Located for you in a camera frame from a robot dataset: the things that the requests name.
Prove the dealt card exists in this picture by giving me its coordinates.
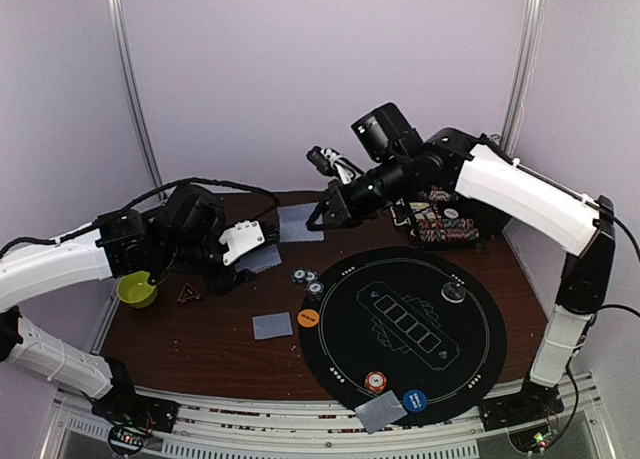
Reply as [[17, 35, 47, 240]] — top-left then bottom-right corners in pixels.
[[277, 203, 325, 243], [354, 390, 408, 434]]

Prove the grey playing card deck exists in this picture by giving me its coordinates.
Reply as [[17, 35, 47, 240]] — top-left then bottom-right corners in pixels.
[[234, 244, 282, 273]]

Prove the purple poker chip stack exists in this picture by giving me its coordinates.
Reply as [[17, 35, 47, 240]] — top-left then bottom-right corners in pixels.
[[306, 281, 325, 301]]

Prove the orange big blind button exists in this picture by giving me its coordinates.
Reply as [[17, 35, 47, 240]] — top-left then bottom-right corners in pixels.
[[297, 309, 320, 328]]

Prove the orange poker chip stack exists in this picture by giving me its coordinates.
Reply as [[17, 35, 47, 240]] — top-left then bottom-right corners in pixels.
[[364, 371, 387, 394]]

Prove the blue small blind button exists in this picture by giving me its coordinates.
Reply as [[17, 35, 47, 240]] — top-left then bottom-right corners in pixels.
[[402, 389, 428, 413]]

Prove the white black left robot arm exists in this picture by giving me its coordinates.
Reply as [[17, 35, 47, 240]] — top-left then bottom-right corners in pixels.
[[1, 177, 280, 423]]

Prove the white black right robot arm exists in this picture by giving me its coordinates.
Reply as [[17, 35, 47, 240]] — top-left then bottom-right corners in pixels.
[[306, 103, 622, 421]]

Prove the black red triangle marker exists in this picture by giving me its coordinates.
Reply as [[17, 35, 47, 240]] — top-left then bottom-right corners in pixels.
[[176, 282, 202, 305]]

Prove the blue playing card box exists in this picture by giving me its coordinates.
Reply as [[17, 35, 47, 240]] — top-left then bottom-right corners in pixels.
[[409, 202, 437, 221]]

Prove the lime green bowl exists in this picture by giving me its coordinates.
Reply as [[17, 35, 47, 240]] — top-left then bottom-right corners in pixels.
[[116, 271, 158, 309]]

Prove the poker chip row in case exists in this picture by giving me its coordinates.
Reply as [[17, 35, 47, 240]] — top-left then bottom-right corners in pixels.
[[420, 218, 476, 230], [427, 190, 459, 203], [419, 229, 480, 243]]

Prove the black poker chip case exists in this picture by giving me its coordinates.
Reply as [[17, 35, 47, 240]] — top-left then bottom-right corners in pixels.
[[389, 187, 511, 251]]

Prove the white dealer button in case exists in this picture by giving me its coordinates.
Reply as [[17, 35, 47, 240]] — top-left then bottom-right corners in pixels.
[[443, 208, 459, 219]]

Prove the grey dealer button on mat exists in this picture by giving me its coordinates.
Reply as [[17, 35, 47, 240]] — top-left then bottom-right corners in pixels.
[[441, 282, 466, 304]]

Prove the round black poker mat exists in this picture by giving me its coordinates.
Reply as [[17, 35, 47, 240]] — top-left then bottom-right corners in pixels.
[[299, 247, 507, 426]]

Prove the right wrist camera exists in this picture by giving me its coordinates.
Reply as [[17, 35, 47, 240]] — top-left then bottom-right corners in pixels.
[[306, 146, 364, 185]]

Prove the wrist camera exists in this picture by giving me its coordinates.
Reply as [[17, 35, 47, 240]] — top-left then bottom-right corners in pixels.
[[306, 146, 364, 185], [218, 220, 280, 266]]

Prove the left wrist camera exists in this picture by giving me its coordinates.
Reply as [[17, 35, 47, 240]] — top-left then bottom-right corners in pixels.
[[218, 220, 280, 266]]

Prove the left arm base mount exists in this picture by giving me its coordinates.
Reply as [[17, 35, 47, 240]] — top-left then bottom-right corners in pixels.
[[88, 388, 179, 433]]

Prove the right aluminium corner post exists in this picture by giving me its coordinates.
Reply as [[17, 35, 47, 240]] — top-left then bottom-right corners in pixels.
[[501, 0, 544, 155]]

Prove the aluminium corner post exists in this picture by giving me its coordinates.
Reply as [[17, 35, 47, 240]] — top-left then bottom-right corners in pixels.
[[106, 0, 163, 187], [501, 0, 544, 155]]

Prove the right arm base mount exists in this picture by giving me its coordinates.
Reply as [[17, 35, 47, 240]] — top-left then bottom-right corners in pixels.
[[479, 388, 564, 431]]

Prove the left aluminium corner post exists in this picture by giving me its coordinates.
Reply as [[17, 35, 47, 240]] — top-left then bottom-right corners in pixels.
[[106, 0, 163, 187]]

